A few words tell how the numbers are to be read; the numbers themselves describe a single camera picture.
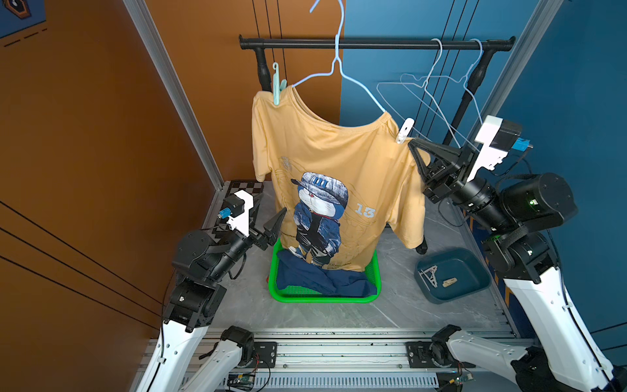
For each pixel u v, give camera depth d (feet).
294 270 2.66
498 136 1.06
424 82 2.08
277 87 1.59
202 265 1.35
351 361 2.38
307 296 2.78
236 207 1.39
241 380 2.36
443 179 1.27
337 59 1.27
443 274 2.85
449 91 2.23
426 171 1.35
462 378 2.28
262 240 1.61
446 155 1.25
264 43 1.90
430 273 2.91
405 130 1.33
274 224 1.65
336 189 1.88
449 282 2.81
